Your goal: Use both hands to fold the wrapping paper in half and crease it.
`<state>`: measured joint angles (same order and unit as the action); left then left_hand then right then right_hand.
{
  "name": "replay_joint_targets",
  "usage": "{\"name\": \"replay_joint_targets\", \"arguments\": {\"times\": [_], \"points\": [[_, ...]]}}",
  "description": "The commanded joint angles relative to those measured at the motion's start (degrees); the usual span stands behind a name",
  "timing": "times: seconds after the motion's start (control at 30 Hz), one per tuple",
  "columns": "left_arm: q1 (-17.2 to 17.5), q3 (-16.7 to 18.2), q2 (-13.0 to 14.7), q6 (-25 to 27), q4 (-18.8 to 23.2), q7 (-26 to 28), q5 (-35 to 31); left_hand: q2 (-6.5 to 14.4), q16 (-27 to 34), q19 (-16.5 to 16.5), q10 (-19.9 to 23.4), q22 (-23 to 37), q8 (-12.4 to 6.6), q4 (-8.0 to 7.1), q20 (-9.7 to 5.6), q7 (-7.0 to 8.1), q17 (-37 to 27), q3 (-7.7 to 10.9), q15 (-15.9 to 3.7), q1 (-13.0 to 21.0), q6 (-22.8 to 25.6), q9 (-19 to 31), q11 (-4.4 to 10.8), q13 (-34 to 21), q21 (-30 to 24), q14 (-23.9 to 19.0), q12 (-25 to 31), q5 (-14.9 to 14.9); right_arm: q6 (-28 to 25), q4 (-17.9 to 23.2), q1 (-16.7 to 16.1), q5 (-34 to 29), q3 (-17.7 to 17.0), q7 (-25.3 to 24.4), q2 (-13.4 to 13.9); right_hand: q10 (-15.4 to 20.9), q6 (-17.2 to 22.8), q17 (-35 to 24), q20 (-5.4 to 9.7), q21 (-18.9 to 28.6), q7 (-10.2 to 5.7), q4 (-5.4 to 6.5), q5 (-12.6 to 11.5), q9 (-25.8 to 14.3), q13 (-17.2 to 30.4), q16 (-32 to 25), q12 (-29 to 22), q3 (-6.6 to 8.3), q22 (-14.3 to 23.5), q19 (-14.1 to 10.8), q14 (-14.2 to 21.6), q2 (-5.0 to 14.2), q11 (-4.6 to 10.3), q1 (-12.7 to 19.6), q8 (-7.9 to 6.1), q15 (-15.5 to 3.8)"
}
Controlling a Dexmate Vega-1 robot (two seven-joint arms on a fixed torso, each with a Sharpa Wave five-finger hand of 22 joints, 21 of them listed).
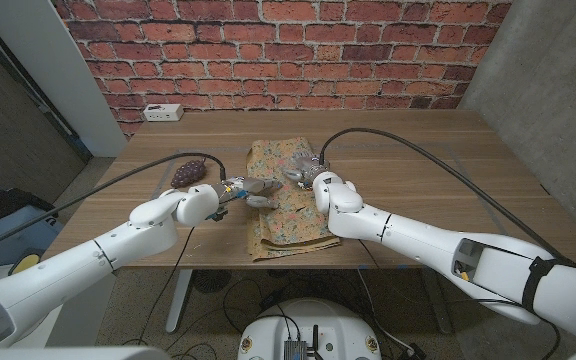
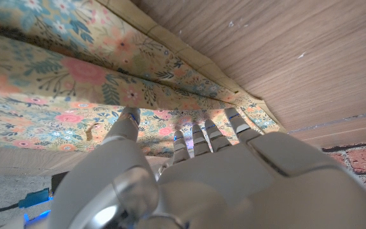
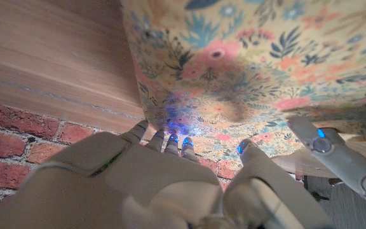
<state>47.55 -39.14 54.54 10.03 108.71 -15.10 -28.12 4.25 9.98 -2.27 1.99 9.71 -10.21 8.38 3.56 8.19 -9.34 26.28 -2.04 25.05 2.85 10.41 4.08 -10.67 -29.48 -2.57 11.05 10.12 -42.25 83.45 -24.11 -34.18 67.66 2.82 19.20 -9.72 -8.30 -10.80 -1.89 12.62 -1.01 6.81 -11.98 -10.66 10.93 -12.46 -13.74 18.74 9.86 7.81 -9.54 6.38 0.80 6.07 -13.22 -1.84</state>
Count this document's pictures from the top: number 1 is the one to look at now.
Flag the thin black left wrist cable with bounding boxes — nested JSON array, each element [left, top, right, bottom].
[[136, 225, 197, 346]]

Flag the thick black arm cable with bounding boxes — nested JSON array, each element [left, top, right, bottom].
[[319, 127, 576, 266], [0, 152, 228, 259]]

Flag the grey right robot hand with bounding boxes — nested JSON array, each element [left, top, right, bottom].
[[283, 152, 331, 191]]

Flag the tan floral cloth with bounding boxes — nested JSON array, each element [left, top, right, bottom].
[[245, 137, 342, 262]]

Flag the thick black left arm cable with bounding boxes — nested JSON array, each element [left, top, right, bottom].
[[0, 152, 228, 259]]

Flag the grey table leg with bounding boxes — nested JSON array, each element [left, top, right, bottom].
[[420, 268, 453, 335]]

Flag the white table leg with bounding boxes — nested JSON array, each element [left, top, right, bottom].
[[165, 268, 194, 334]]

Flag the black round floor fan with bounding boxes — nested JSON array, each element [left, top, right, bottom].
[[191, 269, 233, 295]]

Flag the black floor plug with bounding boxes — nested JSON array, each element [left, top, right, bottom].
[[398, 342, 427, 360]]

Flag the red brick print backdrop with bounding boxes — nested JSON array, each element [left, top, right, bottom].
[[50, 0, 514, 139]]

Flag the white floor cable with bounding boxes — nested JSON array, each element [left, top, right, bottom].
[[356, 269, 414, 354]]

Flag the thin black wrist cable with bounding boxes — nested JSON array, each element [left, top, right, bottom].
[[356, 238, 404, 301], [136, 225, 197, 346]]

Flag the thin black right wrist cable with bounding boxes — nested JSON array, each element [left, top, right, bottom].
[[356, 238, 404, 301]]

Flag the white power strip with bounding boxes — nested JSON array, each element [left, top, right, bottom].
[[142, 103, 185, 123]]

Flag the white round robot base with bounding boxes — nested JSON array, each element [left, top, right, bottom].
[[236, 298, 383, 360]]

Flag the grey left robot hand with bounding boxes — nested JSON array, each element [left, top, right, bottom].
[[226, 175, 284, 210]]

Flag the black cloth bag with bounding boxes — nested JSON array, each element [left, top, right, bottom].
[[0, 187, 60, 236]]

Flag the grey electronics box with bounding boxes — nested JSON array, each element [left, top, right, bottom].
[[282, 339, 309, 360]]

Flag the yellow black foam pad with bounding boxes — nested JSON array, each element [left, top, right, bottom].
[[7, 252, 43, 276]]

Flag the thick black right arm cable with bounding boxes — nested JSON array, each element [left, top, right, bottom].
[[319, 127, 576, 266]]

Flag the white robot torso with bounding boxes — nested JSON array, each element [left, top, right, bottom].
[[0, 345, 172, 360]]

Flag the purple grape bunch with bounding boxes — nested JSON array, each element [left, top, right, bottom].
[[169, 158, 208, 190]]

